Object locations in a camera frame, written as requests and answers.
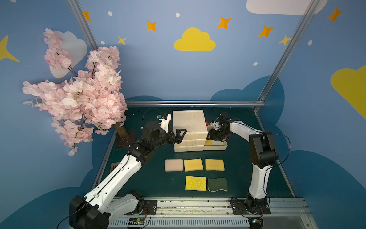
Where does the cream drawer cabinet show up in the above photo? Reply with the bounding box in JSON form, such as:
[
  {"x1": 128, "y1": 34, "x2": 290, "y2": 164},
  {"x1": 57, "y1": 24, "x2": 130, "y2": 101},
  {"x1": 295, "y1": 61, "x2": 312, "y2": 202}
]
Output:
[{"x1": 173, "y1": 110, "x2": 208, "y2": 153}]

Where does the pink white sponge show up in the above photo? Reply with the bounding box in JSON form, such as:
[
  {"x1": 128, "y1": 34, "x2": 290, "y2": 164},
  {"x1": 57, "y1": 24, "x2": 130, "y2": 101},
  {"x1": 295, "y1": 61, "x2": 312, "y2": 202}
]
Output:
[{"x1": 165, "y1": 159, "x2": 183, "y2": 172}]

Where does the green scouring sponge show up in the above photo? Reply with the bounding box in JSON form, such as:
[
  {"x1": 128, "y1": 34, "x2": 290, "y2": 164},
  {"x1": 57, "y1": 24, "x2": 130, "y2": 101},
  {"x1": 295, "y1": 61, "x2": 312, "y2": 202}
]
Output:
[{"x1": 207, "y1": 177, "x2": 228, "y2": 192}]

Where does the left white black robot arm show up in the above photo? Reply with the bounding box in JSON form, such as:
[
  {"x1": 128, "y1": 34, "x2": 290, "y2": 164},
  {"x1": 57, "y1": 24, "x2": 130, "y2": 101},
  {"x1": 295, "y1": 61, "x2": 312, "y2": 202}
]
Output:
[{"x1": 69, "y1": 121, "x2": 187, "y2": 229}]

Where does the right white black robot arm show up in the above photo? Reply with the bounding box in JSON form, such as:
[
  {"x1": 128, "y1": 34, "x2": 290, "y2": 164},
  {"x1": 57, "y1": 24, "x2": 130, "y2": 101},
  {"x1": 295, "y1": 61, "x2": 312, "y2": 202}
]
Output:
[{"x1": 207, "y1": 114, "x2": 278, "y2": 215}]

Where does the yellow sponge in drawer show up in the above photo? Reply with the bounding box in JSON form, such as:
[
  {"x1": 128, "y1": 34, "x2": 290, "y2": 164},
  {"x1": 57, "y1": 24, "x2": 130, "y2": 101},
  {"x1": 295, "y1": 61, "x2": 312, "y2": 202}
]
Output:
[{"x1": 205, "y1": 140, "x2": 212, "y2": 147}]

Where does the brown slotted spatula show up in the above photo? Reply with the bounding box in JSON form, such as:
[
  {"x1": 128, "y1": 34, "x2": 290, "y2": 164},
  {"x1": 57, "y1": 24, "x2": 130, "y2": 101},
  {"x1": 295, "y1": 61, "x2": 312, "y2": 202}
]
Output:
[{"x1": 110, "y1": 162, "x2": 120, "y2": 173}]

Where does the pink cherry blossom tree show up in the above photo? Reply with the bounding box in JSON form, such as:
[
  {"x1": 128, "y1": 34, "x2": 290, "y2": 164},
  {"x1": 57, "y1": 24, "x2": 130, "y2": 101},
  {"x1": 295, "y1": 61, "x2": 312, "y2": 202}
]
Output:
[{"x1": 22, "y1": 28, "x2": 127, "y2": 156}]

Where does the left green circuit board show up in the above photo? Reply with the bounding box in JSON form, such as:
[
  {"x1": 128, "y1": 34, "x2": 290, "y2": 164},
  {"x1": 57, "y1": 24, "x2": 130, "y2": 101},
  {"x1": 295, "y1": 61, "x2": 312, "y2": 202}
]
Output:
[{"x1": 127, "y1": 218, "x2": 147, "y2": 229}]

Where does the right small circuit board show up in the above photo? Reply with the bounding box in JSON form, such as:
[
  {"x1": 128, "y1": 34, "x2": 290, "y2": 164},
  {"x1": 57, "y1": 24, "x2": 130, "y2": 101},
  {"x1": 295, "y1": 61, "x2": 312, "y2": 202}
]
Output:
[{"x1": 248, "y1": 218, "x2": 263, "y2": 229}]

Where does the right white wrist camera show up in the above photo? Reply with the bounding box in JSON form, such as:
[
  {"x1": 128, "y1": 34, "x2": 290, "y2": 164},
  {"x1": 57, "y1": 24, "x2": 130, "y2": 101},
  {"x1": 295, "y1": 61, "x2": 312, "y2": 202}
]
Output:
[{"x1": 207, "y1": 121, "x2": 221, "y2": 132}]

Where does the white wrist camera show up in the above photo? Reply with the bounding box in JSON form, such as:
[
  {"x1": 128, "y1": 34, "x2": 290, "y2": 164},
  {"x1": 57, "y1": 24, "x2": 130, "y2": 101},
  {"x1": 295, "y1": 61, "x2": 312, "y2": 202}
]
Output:
[
  {"x1": 207, "y1": 121, "x2": 221, "y2": 132},
  {"x1": 157, "y1": 113, "x2": 172, "y2": 133}
]

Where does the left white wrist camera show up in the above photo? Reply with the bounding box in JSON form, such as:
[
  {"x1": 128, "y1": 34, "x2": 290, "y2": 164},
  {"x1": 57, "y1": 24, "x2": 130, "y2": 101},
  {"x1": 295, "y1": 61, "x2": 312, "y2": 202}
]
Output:
[{"x1": 157, "y1": 113, "x2": 172, "y2": 133}]

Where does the dark tree base plate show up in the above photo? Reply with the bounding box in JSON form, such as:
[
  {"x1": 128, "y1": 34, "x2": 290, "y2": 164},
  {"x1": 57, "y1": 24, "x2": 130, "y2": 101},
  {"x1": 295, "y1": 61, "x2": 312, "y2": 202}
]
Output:
[{"x1": 115, "y1": 129, "x2": 136, "y2": 150}]

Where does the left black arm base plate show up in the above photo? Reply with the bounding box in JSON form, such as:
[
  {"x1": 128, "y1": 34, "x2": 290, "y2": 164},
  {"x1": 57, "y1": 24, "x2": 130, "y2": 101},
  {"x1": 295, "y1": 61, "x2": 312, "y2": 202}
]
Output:
[{"x1": 126, "y1": 200, "x2": 157, "y2": 216}]

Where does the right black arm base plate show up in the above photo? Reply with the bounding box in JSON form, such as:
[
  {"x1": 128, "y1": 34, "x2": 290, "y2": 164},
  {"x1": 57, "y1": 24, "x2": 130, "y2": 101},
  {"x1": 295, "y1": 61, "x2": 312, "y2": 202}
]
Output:
[{"x1": 229, "y1": 198, "x2": 271, "y2": 216}]

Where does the aluminium front rail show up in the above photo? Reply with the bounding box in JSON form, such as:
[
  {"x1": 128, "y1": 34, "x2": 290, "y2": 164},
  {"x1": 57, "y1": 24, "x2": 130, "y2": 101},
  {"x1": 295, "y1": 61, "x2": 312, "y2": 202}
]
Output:
[{"x1": 107, "y1": 198, "x2": 317, "y2": 229}]

